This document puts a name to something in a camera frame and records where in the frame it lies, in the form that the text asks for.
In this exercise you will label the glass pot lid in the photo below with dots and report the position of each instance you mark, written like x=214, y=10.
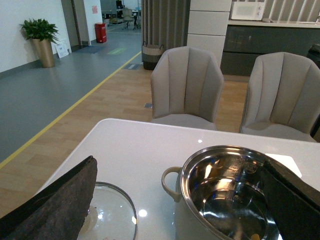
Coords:
x=111, y=215

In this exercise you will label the woven laundry basket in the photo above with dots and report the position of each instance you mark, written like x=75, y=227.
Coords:
x=151, y=55

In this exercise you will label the gold plant pot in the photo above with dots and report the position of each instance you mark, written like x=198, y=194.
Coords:
x=45, y=53

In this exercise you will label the cream pot with steel rim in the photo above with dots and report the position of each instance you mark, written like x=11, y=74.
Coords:
x=218, y=195

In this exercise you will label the red cabinet box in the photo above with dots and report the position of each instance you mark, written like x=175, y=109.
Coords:
x=100, y=32

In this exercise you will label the right beige upholstered chair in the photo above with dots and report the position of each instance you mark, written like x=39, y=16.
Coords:
x=282, y=98

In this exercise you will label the white sign board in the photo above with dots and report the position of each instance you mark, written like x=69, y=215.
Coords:
x=62, y=48

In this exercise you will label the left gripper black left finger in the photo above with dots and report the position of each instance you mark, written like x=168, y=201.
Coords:
x=58, y=211

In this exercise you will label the dark grey kitchen counter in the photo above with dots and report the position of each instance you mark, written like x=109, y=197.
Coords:
x=244, y=43

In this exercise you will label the white microwave oven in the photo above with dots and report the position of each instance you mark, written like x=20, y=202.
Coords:
x=248, y=11

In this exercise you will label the grey curtain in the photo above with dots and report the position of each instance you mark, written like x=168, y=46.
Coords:
x=165, y=22

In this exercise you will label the left beige upholstered chair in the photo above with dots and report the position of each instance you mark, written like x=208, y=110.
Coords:
x=186, y=86

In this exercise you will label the green potted plant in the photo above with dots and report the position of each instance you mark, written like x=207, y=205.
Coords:
x=39, y=29

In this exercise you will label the yellow corn cob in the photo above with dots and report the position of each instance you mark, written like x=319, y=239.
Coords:
x=255, y=237

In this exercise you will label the beige upholstered chair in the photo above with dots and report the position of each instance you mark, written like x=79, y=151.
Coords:
x=186, y=86
x=282, y=98

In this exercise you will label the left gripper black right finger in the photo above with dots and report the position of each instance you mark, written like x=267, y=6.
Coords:
x=294, y=205

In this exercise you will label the grey office chair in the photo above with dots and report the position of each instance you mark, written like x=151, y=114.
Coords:
x=127, y=16

